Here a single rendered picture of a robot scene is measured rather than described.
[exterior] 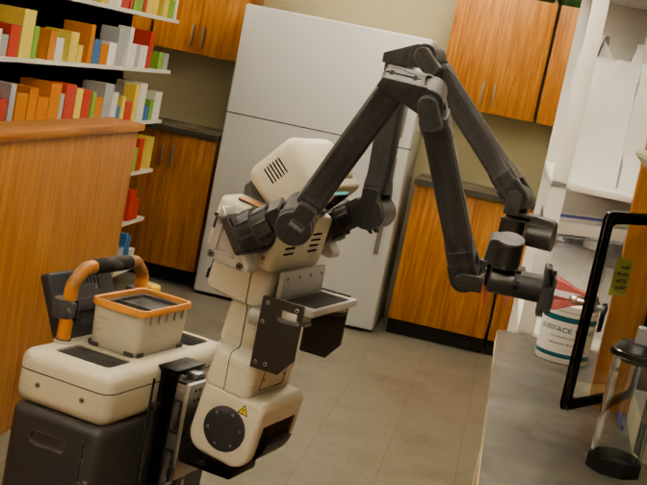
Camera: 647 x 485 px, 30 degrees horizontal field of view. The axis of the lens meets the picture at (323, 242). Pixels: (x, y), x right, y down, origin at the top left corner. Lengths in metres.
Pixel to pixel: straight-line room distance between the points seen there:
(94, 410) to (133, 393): 0.11
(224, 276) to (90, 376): 0.36
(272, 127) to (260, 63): 0.39
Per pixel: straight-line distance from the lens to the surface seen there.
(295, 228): 2.43
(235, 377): 2.68
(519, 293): 2.45
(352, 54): 7.24
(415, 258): 7.39
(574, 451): 2.35
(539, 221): 2.72
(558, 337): 3.07
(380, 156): 2.82
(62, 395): 2.74
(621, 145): 3.68
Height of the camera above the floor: 1.56
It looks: 8 degrees down
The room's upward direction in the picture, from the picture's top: 11 degrees clockwise
